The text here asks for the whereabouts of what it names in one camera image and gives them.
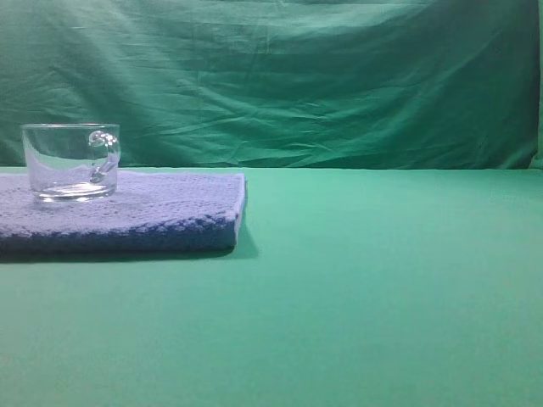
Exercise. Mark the transparent glass cup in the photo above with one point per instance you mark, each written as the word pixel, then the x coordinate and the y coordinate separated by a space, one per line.
pixel 72 161

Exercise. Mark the blue folded towel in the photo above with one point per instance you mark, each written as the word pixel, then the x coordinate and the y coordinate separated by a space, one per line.
pixel 149 212

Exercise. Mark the green table cloth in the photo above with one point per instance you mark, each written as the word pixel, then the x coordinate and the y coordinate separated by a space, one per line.
pixel 346 288

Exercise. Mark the green backdrop cloth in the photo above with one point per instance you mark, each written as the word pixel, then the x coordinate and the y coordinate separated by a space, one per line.
pixel 320 84

